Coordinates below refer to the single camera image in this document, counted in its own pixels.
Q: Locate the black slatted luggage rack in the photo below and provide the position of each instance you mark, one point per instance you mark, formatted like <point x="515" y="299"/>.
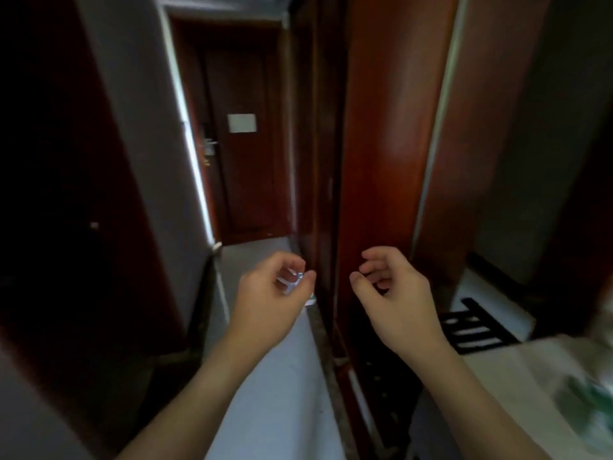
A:
<point x="471" y="325"/>

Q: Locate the dark brown wooden room door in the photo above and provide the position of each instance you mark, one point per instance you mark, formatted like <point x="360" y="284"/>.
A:
<point x="244" y="177"/>

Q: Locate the silver door stopper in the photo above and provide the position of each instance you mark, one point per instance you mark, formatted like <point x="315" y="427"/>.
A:
<point x="216" y="247"/>

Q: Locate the person's left thumb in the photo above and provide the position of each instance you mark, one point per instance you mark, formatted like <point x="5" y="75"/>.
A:
<point x="304" y="287"/>

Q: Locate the white door sign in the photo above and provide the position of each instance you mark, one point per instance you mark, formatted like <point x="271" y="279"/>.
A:
<point x="242" y="123"/>

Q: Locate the person's right forearm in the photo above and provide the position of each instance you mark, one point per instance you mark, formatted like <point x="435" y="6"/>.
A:
<point x="469" y="407"/>

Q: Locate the person's right hand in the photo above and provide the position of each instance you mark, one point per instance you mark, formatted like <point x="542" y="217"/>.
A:
<point x="407" y="311"/>

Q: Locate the dark wooden side door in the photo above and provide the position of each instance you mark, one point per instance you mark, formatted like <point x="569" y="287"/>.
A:
<point x="62" y="210"/>

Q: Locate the person's left hand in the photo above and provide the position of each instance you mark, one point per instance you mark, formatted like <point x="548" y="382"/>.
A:
<point x="261" y="306"/>

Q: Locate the reddish brown wooden wardrobe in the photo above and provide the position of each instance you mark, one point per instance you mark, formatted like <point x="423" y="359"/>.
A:
<point x="383" y="138"/>

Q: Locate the person's right middle finger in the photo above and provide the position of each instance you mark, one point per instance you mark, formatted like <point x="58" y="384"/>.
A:
<point x="372" y="269"/>

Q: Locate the white bedding with green print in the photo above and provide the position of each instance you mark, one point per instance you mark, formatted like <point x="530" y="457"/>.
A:
<point x="541" y="392"/>

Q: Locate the person's right thumb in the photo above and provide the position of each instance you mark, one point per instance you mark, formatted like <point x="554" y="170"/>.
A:
<point x="361" y="284"/>

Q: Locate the small clear plastic wrapper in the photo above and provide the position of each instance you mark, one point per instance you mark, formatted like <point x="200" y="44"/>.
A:
<point x="291" y="281"/>

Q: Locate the person's left forearm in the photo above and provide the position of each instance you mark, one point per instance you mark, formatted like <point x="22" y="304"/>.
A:
<point x="206" y="402"/>

